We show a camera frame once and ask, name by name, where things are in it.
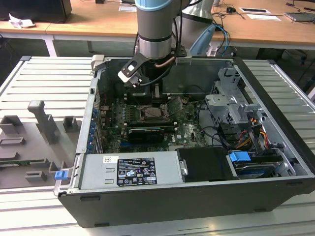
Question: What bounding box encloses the silver desk grommet plate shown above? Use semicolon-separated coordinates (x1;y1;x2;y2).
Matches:
240;7;271;14

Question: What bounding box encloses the hard disk in blue carrier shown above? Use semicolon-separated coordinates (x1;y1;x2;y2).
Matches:
228;151;278;179

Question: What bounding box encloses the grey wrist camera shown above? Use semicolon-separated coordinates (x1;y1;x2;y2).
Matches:
175;45;192;66

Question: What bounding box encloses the white paper sheet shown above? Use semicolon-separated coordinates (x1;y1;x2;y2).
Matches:
247;14;282;22

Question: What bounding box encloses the black graphics card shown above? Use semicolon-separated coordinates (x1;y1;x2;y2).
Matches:
127;127;165;145

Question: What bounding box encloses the crumpled white paper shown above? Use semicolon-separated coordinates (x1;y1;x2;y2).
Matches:
8;13;35;30

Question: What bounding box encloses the grey plastic case handle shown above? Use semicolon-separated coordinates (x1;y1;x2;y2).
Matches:
90;54;106;72

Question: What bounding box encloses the wooden desk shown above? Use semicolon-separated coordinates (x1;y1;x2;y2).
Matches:
0;0;315;51

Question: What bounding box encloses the grey parts rack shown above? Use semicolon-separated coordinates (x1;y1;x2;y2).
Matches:
0;100;83;190

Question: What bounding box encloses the yellow red orange wire bundle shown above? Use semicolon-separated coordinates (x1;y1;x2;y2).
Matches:
236;118;269;148

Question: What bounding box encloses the black open PC case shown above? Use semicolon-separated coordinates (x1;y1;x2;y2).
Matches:
58;54;315;229

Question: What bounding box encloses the black RAM slot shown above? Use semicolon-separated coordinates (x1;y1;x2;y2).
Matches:
125;92;170;99
127;124;178;131
127;119;178;126
125;97;171;104

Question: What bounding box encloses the pale blue teach pendant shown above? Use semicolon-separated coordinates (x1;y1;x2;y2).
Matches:
190;24;217;56

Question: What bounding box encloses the grey laptop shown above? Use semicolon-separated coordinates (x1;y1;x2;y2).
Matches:
285;11;315;24

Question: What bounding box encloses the black wire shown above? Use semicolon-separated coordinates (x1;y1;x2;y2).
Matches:
199;100;229;148

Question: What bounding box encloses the black box on desk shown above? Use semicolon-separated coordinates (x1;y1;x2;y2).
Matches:
0;0;72;23

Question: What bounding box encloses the grey power supply unit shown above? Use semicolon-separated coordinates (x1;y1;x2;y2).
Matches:
80;151;184;190

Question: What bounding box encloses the CPU socket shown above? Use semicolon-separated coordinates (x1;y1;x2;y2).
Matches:
139;104;173;123

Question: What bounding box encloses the green motherboard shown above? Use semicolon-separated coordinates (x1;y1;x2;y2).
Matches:
98;94;210;153

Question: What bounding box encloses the blue cable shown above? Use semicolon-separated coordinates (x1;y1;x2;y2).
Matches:
214;23;231;54

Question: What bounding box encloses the green RAM stick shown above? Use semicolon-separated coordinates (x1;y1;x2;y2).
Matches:
0;159;47;167

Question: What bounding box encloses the silver metal drive cage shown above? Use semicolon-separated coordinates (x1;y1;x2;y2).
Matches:
204;67;268;128

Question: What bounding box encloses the black plastic shroud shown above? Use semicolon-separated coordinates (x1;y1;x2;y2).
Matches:
177;147;238;183

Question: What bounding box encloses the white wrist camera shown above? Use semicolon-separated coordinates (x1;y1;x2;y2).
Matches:
117;62;143;88

